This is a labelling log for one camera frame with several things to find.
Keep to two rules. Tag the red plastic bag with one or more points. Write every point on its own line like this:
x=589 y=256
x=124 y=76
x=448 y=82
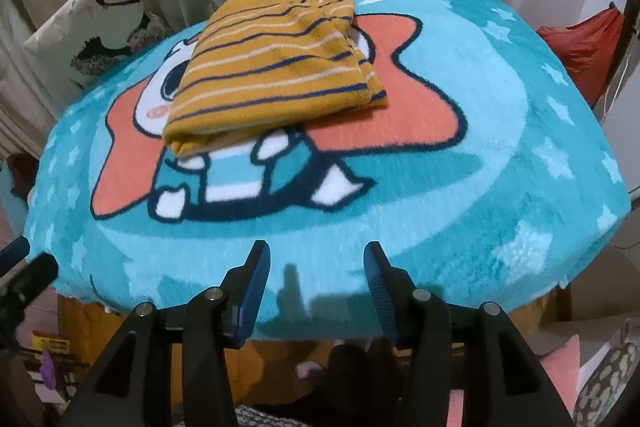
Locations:
x=587 y=50

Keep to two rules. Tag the cream bird-print cushion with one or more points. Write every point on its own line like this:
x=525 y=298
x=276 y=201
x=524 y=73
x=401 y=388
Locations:
x=85 y=38

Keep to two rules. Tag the teal cartoon fleece blanket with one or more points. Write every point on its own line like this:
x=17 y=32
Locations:
x=486 y=177

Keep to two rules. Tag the mustard striped knit sweater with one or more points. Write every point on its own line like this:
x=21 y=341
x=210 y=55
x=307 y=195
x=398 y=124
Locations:
x=265 y=64

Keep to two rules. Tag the pink cushion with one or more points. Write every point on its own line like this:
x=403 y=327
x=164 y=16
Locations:
x=561 y=366

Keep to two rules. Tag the grey knit sleeve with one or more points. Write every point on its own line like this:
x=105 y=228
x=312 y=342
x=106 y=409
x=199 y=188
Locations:
x=246 y=416

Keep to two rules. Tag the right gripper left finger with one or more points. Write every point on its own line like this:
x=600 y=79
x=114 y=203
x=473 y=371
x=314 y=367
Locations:
x=129 y=384

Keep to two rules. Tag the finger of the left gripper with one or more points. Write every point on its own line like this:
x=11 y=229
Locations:
x=13 y=254

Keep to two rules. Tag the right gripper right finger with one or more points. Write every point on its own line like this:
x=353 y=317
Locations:
x=503 y=382

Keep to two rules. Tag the patterned grey bag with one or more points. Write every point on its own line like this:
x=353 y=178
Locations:
x=605 y=385

